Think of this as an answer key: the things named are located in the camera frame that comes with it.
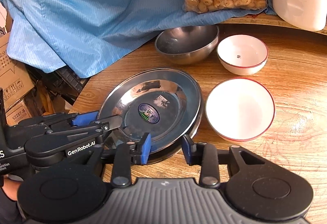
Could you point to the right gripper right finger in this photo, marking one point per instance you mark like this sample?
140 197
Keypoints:
204 155

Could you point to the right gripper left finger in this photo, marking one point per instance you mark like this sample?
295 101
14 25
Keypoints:
128 154

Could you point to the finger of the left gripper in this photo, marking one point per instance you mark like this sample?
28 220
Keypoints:
100 126
72 119

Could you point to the large white red-rimmed bowl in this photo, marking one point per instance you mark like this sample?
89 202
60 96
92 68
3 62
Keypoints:
240 109

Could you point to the steel plate with sticker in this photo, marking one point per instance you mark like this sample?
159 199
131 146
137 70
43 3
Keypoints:
163 102

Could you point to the small white red-rimmed bowl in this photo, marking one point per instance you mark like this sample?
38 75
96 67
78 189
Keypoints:
242 54

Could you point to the steel bowl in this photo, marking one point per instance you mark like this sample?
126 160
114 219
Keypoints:
187 45

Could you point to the left hand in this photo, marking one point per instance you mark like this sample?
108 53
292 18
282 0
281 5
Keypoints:
10 187

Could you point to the black plastic crate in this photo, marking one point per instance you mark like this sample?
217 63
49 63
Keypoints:
72 79

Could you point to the cardboard box V2287-B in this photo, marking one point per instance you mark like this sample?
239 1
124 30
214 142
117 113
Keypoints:
17 113

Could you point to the cardboard box with print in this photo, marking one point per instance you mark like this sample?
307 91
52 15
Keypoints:
15 80

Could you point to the blue cloth cover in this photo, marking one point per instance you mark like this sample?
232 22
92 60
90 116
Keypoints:
90 35

